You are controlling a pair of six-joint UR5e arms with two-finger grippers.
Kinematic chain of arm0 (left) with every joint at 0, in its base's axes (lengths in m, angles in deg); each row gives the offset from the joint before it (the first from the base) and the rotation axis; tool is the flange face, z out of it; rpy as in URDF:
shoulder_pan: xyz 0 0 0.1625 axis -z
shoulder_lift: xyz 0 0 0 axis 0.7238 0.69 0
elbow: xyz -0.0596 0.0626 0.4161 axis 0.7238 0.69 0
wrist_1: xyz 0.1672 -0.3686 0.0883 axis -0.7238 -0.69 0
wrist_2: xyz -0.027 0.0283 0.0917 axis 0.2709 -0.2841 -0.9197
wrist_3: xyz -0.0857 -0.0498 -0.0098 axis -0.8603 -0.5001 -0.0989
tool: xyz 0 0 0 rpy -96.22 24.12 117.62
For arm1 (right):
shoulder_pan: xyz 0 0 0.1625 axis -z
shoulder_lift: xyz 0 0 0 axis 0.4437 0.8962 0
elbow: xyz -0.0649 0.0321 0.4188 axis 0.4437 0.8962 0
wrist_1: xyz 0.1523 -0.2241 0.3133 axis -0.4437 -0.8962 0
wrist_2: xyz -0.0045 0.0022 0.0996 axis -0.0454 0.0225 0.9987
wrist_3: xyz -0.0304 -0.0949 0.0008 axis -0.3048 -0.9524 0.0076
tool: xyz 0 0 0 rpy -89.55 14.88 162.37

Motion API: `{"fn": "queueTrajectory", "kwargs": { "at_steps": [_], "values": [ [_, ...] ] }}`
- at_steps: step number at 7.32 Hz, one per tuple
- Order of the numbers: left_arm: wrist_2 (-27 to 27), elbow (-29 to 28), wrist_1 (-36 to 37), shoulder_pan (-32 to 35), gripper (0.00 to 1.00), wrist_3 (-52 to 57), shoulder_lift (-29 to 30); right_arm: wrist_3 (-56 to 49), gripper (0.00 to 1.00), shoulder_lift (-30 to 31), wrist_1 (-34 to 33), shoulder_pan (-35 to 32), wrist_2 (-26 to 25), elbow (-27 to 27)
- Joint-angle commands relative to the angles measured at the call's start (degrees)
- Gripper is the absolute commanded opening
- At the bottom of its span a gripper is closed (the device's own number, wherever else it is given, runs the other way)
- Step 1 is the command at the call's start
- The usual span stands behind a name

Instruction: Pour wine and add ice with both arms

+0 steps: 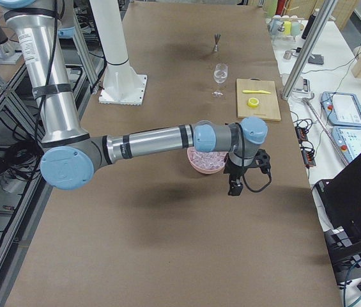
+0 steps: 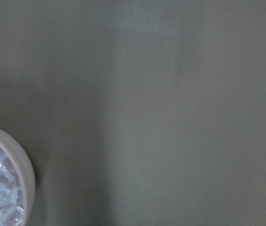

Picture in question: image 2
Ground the pink bowl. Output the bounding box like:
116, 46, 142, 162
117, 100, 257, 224
0, 130, 36, 226

